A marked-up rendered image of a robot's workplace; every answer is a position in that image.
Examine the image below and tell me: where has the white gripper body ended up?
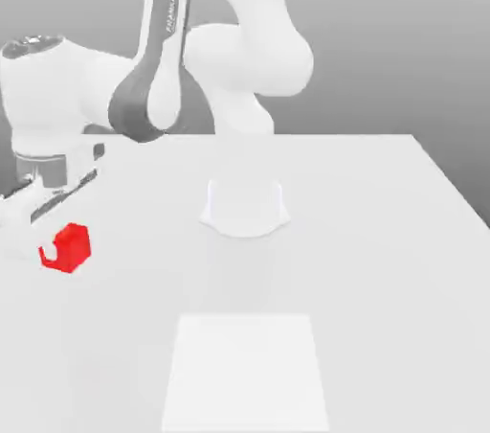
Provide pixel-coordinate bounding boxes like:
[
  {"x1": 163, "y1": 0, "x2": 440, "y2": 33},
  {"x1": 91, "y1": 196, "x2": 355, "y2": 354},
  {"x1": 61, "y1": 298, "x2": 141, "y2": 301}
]
[{"x1": 0, "y1": 167, "x2": 100, "y2": 239}]

